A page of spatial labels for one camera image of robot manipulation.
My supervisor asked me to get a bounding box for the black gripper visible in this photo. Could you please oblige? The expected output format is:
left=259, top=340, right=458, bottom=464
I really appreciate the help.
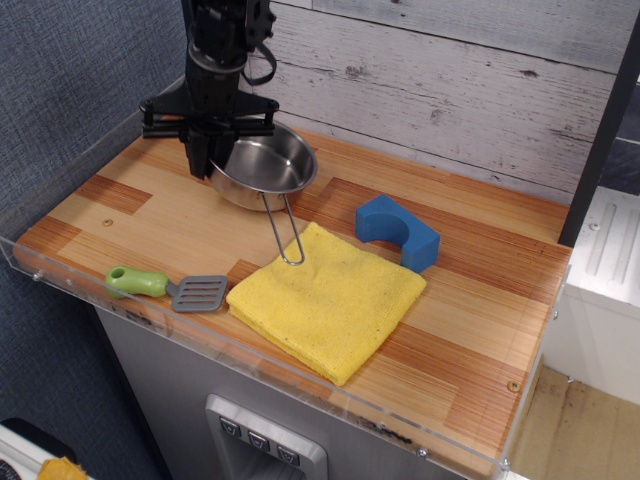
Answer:
left=140, top=60, right=279, bottom=179

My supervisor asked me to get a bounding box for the silver metal pan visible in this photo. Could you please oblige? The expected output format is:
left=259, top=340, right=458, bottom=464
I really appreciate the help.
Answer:
left=207, top=123, right=318, bottom=266

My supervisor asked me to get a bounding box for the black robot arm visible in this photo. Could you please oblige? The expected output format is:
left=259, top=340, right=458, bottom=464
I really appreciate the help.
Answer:
left=140, top=1, right=279, bottom=179

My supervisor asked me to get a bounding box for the blue arch block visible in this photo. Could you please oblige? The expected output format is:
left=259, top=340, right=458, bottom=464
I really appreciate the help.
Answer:
left=355, top=195, right=441, bottom=273

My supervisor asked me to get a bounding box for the clear acrylic table guard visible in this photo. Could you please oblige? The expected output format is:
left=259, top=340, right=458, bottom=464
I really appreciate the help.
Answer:
left=11, top=63, right=576, bottom=479

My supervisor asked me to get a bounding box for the yellow folded cloth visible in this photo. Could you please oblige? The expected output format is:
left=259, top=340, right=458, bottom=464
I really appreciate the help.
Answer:
left=227, top=222, right=426, bottom=386

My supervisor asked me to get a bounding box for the grey toy fridge cabinet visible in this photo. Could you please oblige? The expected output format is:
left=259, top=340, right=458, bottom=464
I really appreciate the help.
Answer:
left=98, top=307, right=509, bottom=479

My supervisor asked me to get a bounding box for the silver dispenser button panel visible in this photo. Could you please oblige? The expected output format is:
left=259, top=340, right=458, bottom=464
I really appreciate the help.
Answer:
left=205, top=394, right=329, bottom=479

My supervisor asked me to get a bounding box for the yellow black object bottom left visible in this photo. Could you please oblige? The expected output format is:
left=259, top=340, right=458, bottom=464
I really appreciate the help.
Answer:
left=0, top=455, right=87, bottom=480

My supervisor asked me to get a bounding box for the white toy sink unit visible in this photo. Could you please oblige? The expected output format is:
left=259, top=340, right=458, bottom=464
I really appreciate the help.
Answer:
left=543, top=187, right=639, bottom=404

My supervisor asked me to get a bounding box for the black left post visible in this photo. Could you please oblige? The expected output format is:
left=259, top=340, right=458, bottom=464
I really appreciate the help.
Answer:
left=181, top=0, right=197, bottom=70

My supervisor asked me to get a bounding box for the black post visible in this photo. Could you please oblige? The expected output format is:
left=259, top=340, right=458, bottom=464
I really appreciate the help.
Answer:
left=558, top=41, right=639, bottom=247
left=181, top=0, right=197, bottom=70

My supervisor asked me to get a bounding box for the green handled grey spatula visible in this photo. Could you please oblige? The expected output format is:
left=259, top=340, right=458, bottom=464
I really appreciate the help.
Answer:
left=104, top=265, right=228, bottom=313

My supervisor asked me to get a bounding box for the black right post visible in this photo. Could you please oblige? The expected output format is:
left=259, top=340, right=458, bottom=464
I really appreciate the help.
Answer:
left=558, top=41, right=639, bottom=247

